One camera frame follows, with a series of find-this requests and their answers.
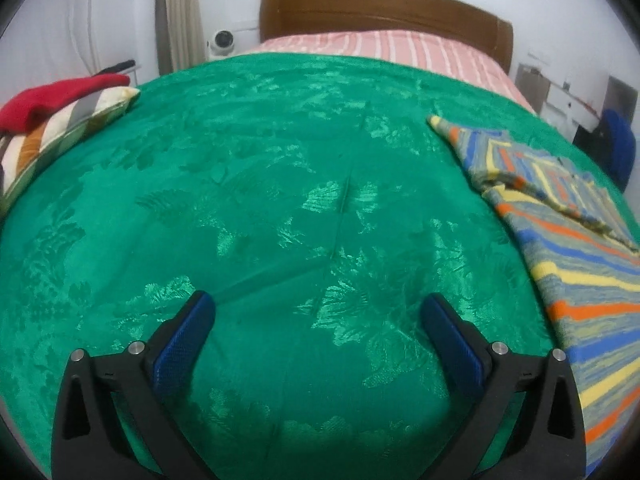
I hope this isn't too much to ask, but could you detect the striped pillow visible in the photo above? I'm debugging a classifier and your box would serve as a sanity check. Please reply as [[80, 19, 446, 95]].
[[0, 86, 141, 218]]

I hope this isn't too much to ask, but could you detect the beige curtain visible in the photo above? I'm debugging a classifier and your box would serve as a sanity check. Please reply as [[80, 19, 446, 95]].
[[156, 0, 207, 73]]

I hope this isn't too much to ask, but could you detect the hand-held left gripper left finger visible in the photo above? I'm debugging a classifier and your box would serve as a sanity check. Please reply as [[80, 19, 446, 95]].
[[51, 290, 221, 480]]

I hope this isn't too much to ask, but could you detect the grey framed panel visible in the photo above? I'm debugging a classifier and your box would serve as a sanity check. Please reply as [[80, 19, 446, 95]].
[[606, 76, 639, 122]]

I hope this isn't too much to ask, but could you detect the striped knit sweater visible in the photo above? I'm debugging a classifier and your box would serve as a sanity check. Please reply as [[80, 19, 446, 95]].
[[426, 115, 640, 480]]

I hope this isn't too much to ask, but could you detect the blue cloth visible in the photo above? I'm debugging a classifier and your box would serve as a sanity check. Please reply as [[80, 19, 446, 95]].
[[601, 108, 637, 191]]

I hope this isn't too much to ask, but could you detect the white security camera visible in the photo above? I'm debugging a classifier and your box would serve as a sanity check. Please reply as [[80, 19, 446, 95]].
[[207, 29, 238, 57]]

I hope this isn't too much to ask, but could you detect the pink striped bed sheet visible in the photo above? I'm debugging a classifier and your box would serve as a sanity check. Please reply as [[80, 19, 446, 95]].
[[247, 30, 538, 113]]

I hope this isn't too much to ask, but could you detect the green patterned blanket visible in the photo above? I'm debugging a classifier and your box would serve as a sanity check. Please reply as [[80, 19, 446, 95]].
[[0, 52, 640, 480]]

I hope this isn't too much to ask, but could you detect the white desk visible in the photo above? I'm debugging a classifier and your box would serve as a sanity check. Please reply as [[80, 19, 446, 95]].
[[515, 62, 601, 133]]

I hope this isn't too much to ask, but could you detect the brown wooden headboard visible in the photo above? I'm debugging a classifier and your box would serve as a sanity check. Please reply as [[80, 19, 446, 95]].
[[259, 0, 515, 75]]

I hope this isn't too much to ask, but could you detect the red cloth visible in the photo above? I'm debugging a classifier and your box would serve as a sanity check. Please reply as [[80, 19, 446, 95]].
[[0, 74, 132, 133]]

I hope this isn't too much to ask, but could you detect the black flat device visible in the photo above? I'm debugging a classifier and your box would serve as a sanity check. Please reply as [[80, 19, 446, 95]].
[[97, 60, 137, 76]]

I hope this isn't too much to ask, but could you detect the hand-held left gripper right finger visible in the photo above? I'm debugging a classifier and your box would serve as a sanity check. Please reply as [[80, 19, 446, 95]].
[[417, 293, 587, 480]]

